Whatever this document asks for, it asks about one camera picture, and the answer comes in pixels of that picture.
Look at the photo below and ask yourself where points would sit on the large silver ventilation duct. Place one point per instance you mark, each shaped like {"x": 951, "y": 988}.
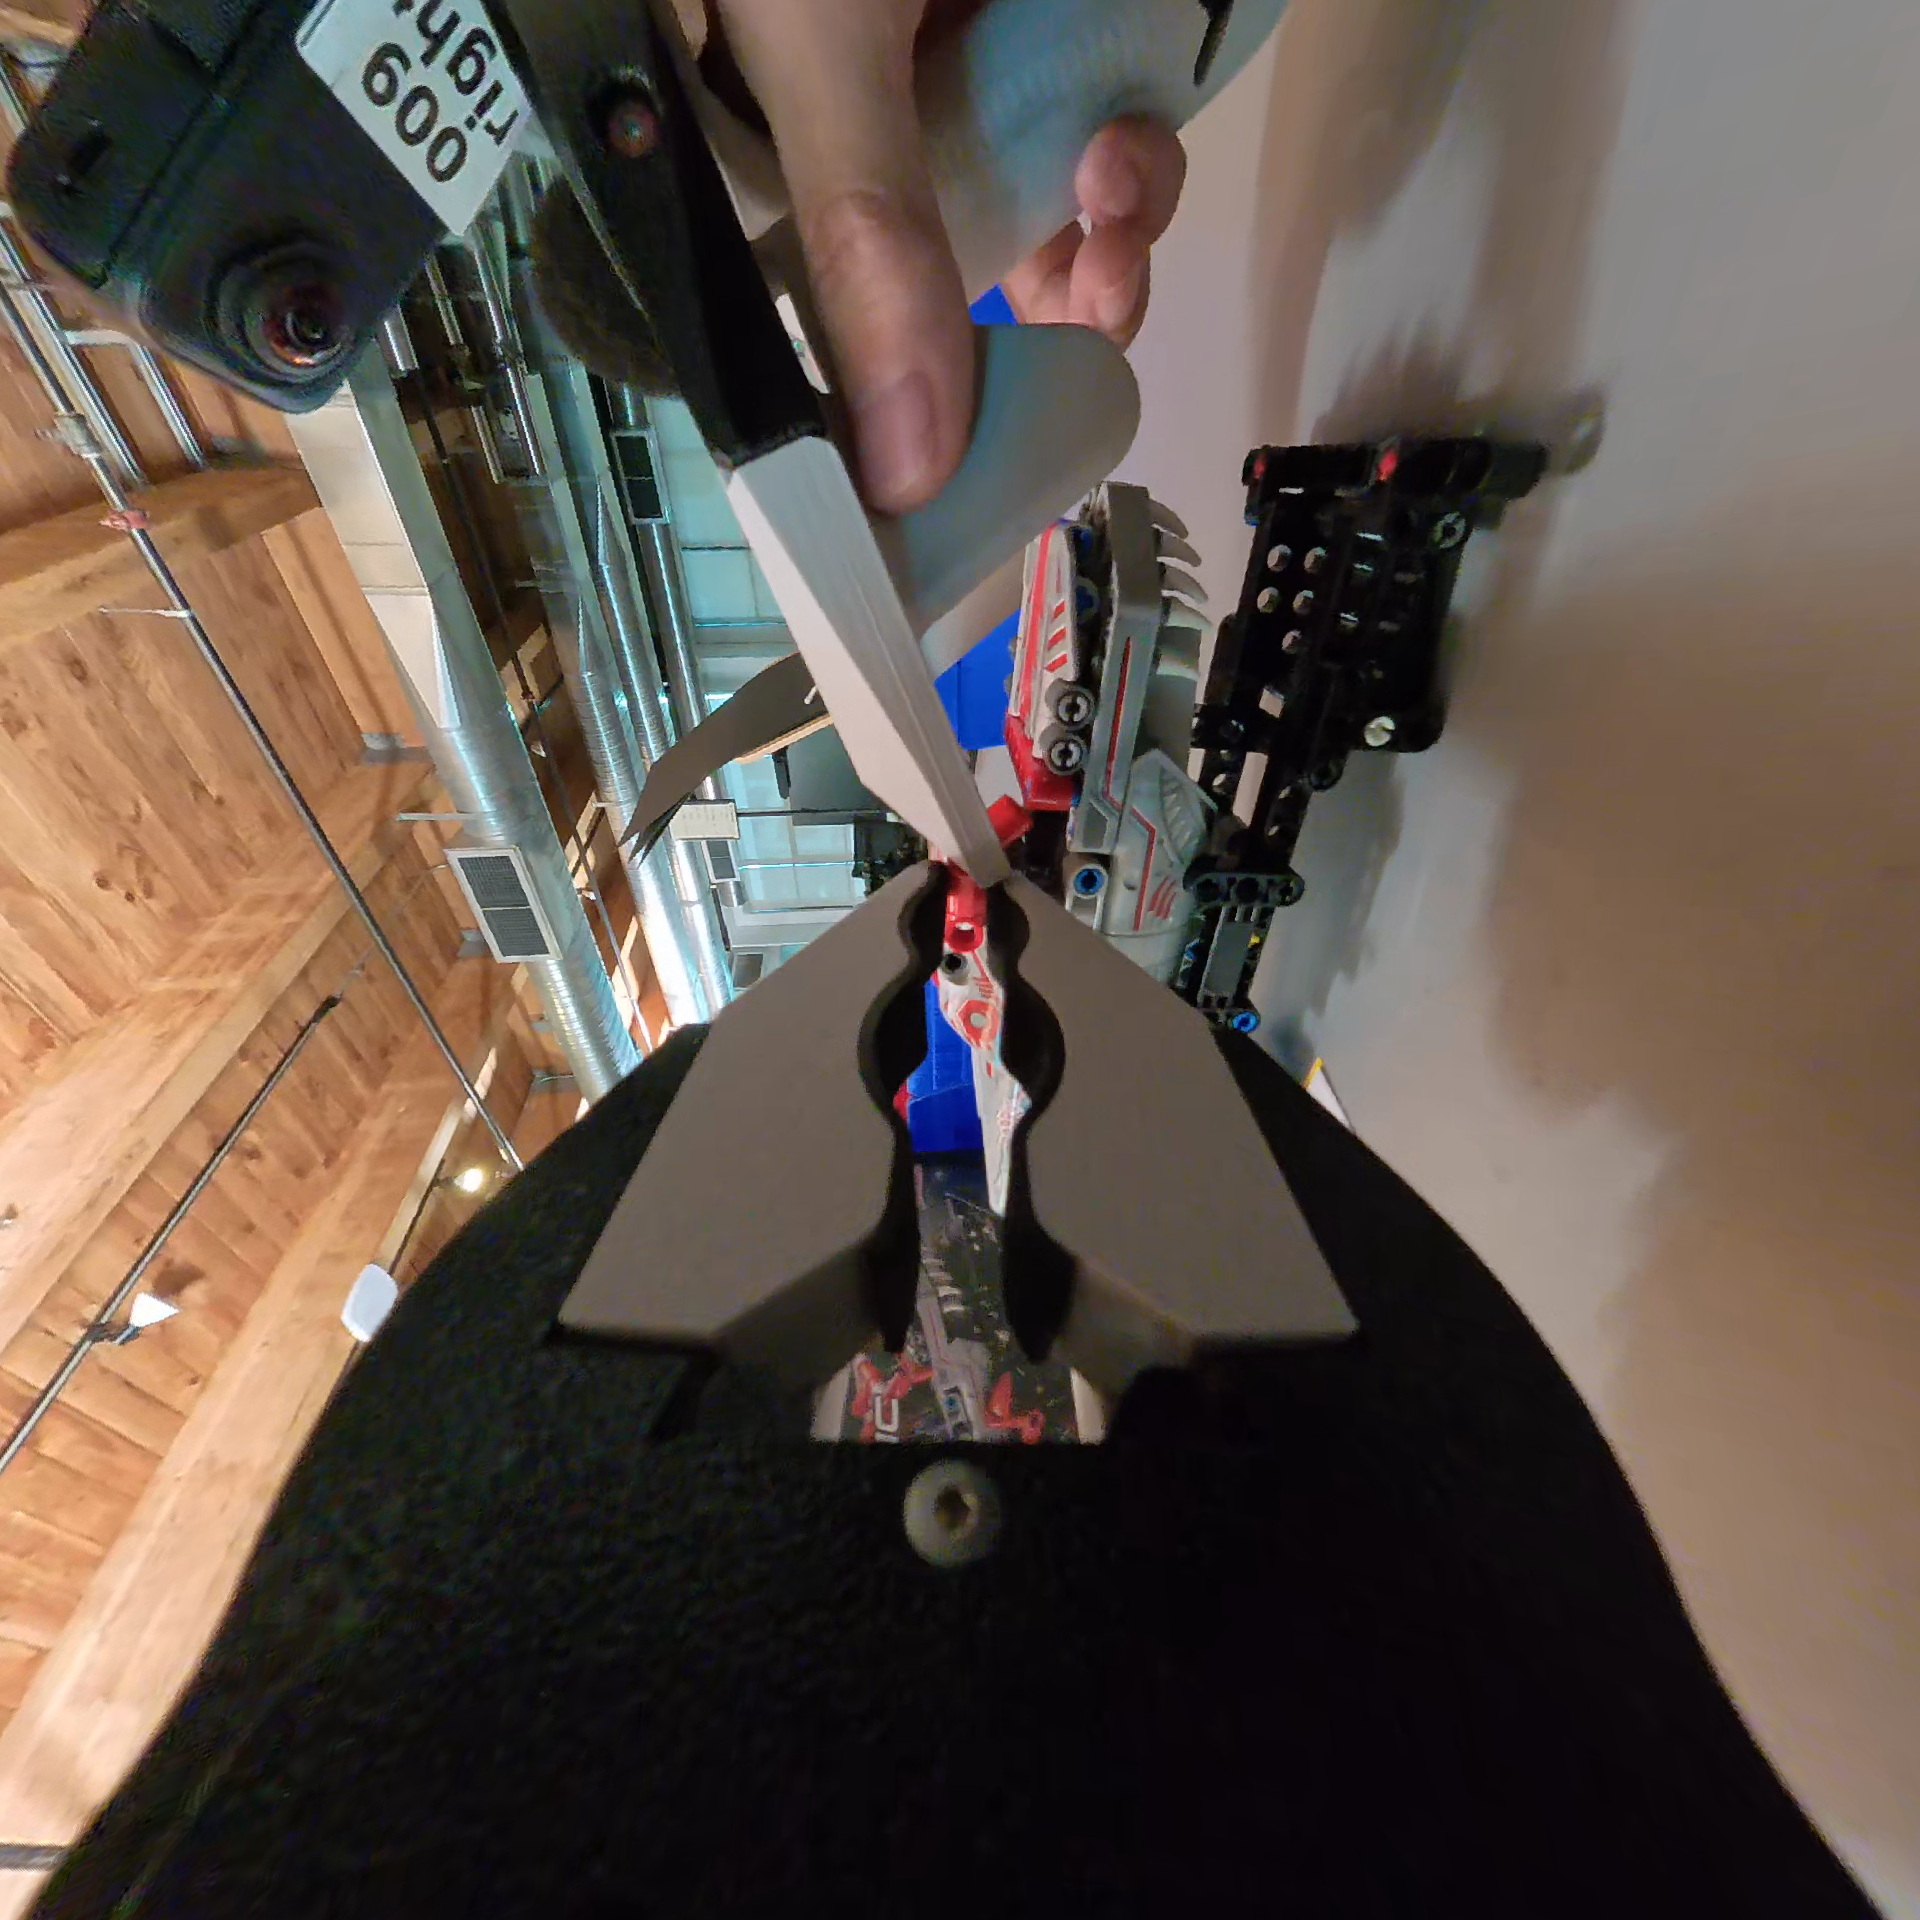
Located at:
{"x": 448, "y": 676}

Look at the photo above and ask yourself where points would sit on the slim silver ventilation duct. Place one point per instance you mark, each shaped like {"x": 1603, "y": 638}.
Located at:
{"x": 629, "y": 779}

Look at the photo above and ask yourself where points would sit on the person's right hand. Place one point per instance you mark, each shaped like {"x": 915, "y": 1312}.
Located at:
{"x": 870, "y": 272}

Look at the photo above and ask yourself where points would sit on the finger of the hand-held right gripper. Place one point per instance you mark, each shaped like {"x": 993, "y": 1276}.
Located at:
{"x": 870, "y": 644}

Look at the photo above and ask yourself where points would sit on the white desk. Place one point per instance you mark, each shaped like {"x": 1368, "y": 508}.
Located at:
{"x": 1649, "y": 751}

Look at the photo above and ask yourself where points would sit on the white vent grille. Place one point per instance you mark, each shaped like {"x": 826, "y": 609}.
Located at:
{"x": 505, "y": 906}
{"x": 633, "y": 474}

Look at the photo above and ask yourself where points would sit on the dark toy brick set box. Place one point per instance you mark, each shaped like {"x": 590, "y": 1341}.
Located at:
{"x": 959, "y": 1304}

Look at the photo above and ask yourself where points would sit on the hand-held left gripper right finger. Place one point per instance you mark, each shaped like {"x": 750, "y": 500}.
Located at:
{"x": 1185, "y": 1187}

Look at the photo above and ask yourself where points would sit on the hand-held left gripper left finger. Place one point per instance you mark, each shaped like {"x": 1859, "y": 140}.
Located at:
{"x": 734, "y": 1170}

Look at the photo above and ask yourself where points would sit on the grey red toy brick vehicle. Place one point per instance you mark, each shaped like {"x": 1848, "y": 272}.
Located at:
{"x": 1352, "y": 629}

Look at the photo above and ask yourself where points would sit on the small blue storage bin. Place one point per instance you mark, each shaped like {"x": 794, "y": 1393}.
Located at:
{"x": 938, "y": 1109}

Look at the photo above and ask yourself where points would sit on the dark foam board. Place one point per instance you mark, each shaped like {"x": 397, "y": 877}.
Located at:
{"x": 719, "y": 734}

